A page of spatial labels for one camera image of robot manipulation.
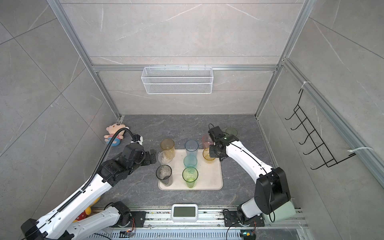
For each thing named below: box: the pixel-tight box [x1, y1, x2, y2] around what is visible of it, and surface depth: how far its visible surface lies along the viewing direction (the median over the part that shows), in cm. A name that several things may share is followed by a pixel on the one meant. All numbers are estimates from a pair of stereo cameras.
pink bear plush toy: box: [104, 123, 129, 147], surface depth 103 cm
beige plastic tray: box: [158, 149, 224, 191], surface depth 87 cm
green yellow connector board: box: [239, 229, 256, 240], surface depth 72 cm
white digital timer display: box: [171, 203, 198, 223], surface depth 74 cm
